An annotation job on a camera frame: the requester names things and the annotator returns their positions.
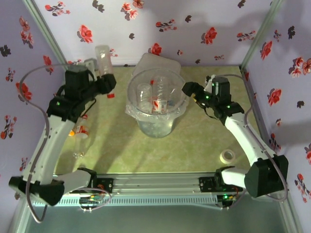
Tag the aluminium left corner post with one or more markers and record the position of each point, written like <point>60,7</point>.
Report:
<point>49,36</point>

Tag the black mount plate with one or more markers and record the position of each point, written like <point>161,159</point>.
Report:
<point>107,184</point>
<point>206,184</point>

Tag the base wiring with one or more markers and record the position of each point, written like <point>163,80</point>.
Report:
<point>108,194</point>
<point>239,196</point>

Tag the white tape roll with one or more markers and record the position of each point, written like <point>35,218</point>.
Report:
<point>223,160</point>

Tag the aluminium right corner post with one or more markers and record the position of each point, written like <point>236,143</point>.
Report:
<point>259,36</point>

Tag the black right mount plate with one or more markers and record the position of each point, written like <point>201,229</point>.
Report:
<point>206,184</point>

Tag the black left mount plate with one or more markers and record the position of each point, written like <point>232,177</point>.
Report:
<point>107,184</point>

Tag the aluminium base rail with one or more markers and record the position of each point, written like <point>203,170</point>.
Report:
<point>155,182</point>

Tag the red label plastic bottle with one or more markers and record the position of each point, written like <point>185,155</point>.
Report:
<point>160,104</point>
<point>81,129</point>
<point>103,60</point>

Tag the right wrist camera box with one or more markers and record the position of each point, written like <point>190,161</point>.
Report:
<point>210,82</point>

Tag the aluminium corner post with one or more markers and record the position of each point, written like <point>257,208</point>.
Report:
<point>49,36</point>
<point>259,36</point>

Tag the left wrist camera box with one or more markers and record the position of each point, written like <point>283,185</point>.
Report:
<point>90,64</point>

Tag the clear unlabelled plastic bottle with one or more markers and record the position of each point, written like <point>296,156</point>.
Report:
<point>144,97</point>

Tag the left base wiring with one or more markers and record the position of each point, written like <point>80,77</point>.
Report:
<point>108,194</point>

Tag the left green controller board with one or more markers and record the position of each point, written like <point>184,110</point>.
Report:
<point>91,200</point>

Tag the right base wiring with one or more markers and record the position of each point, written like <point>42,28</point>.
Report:
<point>239,196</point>

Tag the green controller board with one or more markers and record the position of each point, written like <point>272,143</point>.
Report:
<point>91,200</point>
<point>226,197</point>

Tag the white medicine bag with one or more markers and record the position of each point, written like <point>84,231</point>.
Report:
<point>158,61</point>

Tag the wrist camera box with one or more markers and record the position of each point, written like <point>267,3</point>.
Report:
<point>90,64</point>
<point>210,82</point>

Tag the aluminium right side rail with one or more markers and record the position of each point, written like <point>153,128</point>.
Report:
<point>250,92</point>

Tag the right green controller board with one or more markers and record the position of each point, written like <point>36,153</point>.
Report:
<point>226,197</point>

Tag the clear plastic bin liner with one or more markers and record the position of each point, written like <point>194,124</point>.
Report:
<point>132,110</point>

